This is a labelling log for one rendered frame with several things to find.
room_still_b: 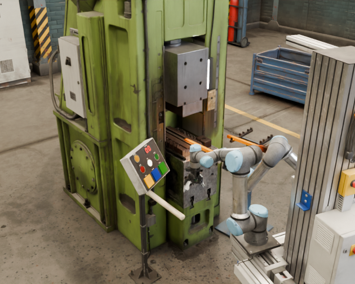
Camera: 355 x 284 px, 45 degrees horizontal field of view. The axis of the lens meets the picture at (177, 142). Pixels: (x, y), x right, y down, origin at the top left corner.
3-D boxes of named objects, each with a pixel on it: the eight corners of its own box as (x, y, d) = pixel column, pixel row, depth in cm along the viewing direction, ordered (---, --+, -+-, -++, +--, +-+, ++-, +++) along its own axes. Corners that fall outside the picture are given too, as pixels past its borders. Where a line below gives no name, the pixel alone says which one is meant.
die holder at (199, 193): (216, 192, 379) (218, 148, 359) (183, 209, 358) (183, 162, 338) (177, 168, 418) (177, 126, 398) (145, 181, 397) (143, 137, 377)
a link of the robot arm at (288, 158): (322, 204, 289) (263, 150, 287) (323, 192, 302) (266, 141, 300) (336, 195, 283) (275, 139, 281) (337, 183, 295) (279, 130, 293)
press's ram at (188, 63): (214, 96, 343) (217, 45, 325) (177, 107, 321) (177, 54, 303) (181, 82, 372) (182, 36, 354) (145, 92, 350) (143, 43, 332)
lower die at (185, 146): (200, 150, 355) (201, 141, 351) (182, 158, 344) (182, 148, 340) (169, 133, 384) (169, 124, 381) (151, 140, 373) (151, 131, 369)
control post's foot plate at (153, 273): (163, 277, 352) (163, 269, 348) (141, 290, 340) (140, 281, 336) (147, 262, 367) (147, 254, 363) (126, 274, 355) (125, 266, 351)
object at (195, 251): (231, 243, 390) (232, 242, 389) (182, 272, 357) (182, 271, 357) (203, 222, 417) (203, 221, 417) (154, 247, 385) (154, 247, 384)
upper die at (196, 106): (202, 110, 339) (202, 99, 335) (182, 117, 328) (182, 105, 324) (169, 96, 369) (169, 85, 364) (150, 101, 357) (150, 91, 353)
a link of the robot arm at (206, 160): (218, 155, 273) (208, 148, 282) (204, 159, 268) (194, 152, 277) (218, 165, 277) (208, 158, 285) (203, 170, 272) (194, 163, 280)
